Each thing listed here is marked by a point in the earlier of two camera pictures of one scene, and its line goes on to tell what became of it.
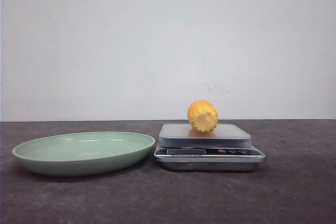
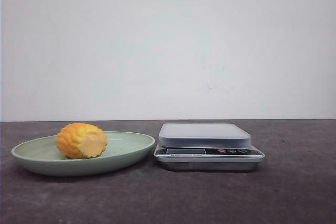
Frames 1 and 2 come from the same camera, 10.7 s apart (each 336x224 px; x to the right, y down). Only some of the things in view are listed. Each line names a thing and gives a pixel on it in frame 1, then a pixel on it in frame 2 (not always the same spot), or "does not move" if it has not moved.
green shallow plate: x=82 y=153 does not move
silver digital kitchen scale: x=227 y=147 does not move
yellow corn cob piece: x=202 y=116 -> x=77 y=140
